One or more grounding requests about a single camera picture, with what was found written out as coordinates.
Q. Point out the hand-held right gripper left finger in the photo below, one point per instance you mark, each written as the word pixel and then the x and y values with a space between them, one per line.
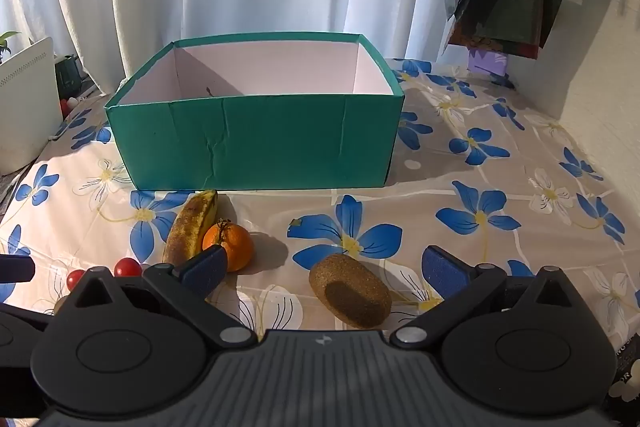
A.
pixel 207 264

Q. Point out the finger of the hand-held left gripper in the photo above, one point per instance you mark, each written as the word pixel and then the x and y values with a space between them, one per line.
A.
pixel 15 269
pixel 17 324

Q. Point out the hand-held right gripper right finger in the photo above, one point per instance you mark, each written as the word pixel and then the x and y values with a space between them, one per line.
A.
pixel 442 264

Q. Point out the orange tangerine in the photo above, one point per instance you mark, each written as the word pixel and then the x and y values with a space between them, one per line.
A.
pixel 235 242

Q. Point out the large brown kiwi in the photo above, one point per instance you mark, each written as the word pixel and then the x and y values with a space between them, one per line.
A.
pixel 350 287

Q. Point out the teal cardboard box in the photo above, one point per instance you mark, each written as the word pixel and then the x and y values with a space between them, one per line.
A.
pixel 250 142

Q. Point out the red cherry tomato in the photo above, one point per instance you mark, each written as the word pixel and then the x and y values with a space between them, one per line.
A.
pixel 75 279
pixel 127 267

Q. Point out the blue floral tablecloth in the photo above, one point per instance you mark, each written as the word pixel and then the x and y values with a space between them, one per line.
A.
pixel 500 167

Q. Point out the white plastic appliance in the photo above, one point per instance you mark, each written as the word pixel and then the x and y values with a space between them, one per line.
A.
pixel 25 107

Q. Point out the green ceramic pot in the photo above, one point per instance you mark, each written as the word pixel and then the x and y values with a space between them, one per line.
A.
pixel 69 74

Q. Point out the purple box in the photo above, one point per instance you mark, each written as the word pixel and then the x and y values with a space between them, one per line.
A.
pixel 487 61

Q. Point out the black printed bag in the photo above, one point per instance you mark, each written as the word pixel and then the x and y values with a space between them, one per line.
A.
pixel 626 382

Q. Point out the green potted plant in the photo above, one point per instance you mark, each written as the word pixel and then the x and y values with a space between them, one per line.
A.
pixel 7 42

